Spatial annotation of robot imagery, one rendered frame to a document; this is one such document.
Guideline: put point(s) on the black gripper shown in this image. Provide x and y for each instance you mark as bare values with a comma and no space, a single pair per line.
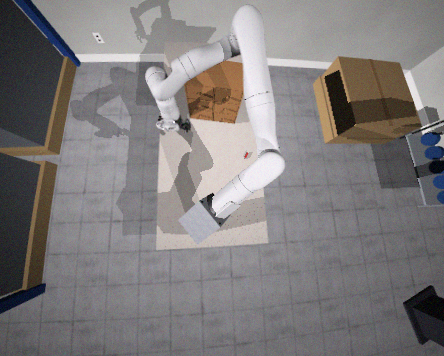
181,122

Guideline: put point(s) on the small wooden chest of drawers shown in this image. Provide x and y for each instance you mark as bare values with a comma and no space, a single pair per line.
225,75

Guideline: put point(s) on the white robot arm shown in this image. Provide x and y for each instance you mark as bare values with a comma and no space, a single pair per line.
248,29

